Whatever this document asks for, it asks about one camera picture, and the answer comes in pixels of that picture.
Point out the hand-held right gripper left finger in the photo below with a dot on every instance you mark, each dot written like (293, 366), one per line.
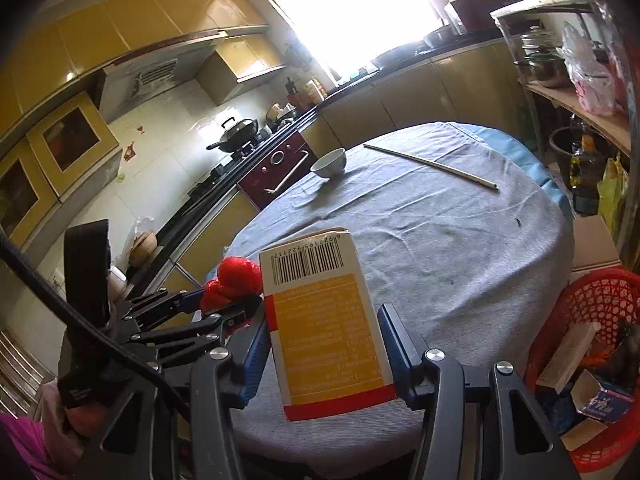
(255, 355)

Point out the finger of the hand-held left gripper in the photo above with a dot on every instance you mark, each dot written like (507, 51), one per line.
(160, 305)
(200, 330)

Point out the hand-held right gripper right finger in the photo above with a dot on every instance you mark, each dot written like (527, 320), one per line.
(395, 355)

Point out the red plastic bag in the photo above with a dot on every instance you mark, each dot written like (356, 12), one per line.
(235, 275)

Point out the red and yellow carton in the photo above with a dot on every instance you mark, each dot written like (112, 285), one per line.
(325, 330)

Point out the long white carton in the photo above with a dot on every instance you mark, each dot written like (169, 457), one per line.
(567, 357)

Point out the blue and white carton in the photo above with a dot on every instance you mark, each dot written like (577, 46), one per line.
(602, 400)

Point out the red plastic basket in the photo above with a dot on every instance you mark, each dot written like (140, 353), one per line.
(600, 290)

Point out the person's left forearm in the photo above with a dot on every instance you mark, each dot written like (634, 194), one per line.
(22, 447)

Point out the person's left hand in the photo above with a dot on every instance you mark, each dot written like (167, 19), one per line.
(70, 425)

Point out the grey tablecloth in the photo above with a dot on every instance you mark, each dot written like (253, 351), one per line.
(450, 240)

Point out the dark red oven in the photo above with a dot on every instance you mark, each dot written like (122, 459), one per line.
(277, 167)

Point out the black wok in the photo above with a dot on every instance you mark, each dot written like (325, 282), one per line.
(235, 135)

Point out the long wooden chopstick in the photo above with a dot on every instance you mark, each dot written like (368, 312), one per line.
(430, 165)

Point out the white bowl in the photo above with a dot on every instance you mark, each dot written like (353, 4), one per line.
(330, 162)

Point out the range hood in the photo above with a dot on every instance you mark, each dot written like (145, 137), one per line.
(140, 85)

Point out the cardboard box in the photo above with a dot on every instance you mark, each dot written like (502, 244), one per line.
(592, 245)

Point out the blue under cloth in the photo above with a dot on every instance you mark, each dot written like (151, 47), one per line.
(520, 147)

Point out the cooking oil bottle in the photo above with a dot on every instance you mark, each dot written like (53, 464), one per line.
(585, 175)

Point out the black bucket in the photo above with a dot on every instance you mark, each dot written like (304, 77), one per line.
(565, 150)

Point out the yellow plastic bag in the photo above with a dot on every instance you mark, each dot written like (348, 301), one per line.
(612, 195)

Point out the dark frying pan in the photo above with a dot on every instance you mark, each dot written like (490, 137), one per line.
(397, 55)

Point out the metal shelf rack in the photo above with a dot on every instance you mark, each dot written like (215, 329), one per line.
(575, 90)

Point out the steel pot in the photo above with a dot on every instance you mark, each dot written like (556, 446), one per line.
(545, 60)

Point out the pink and white plastic bag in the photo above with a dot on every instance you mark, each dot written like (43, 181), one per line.
(590, 70)

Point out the dark microwave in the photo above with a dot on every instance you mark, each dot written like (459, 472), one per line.
(477, 10)

